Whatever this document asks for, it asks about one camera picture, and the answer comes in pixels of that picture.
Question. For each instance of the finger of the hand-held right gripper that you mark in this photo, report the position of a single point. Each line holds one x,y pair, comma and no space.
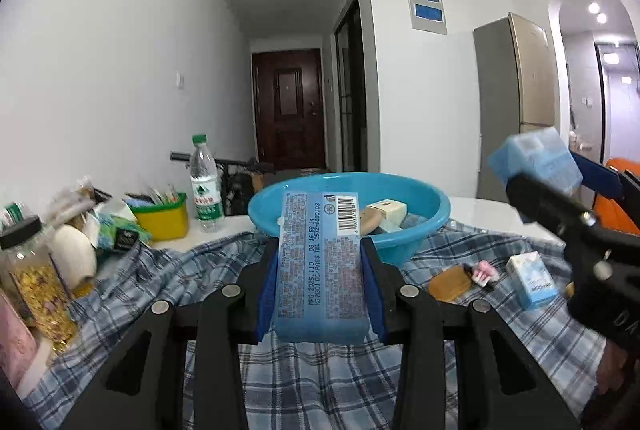
545,205
597,177

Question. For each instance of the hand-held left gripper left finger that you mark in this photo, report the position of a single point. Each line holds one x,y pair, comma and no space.
267,305

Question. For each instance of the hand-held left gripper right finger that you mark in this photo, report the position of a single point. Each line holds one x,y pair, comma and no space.
375,295

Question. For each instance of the yellow cigarette pack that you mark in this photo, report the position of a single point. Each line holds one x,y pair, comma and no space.
570,291

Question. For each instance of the light blue box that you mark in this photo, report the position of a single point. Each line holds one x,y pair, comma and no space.
537,158

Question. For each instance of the blue packet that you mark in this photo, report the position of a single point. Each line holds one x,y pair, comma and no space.
320,275

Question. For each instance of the blue plastic basin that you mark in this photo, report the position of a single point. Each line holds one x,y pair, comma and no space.
420,235

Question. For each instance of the white and blue small box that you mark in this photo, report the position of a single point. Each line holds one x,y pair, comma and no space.
532,282

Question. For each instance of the person's right hand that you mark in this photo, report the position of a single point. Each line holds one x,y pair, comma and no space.
612,370

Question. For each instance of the brown oval face-shaped soap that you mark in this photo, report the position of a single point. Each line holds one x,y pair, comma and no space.
370,222

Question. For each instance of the amber soap bar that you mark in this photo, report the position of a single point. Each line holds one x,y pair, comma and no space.
450,284

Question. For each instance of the blue packets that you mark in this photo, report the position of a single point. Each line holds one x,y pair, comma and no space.
412,221

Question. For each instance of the white square box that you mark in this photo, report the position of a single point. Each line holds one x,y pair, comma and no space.
387,210

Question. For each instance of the blue plaid shirt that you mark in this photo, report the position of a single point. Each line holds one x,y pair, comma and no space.
320,390

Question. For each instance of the gold refrigerator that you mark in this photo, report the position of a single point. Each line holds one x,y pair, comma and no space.
520,85

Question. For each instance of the cardboard box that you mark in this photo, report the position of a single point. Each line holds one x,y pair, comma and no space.
256,182

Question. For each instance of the black bicycle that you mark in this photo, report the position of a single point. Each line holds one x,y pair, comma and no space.
235,185

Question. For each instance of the clear water bottle green cap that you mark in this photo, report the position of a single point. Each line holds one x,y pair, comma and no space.
206,195

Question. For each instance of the yellow plastic container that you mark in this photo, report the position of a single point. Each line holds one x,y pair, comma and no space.
162,222

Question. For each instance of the assorted sachets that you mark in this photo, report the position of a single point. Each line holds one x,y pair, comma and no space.
160,197

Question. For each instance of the green tissue pack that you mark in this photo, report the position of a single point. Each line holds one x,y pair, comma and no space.
120,232

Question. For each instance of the dark brown door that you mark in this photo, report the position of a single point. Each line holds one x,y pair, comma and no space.
290,110

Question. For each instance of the black framed glass door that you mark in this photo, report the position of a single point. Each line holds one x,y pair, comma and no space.
352,100

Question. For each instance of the white egg-shaped vase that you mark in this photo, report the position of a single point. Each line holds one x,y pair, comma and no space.
75,255

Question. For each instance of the clear snack packets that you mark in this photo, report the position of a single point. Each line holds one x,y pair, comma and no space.
80,200

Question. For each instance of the cereal jar with black lid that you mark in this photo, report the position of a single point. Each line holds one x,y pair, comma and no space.
40,300

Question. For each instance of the pink pouch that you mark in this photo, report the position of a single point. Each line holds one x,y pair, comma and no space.
15,345

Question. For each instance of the green label bottle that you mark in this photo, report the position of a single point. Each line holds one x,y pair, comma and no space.
15,212

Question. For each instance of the grey wall panel blue windows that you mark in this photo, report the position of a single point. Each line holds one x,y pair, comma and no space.
425,13

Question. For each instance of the white light switch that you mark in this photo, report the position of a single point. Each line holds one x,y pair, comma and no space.
181,80

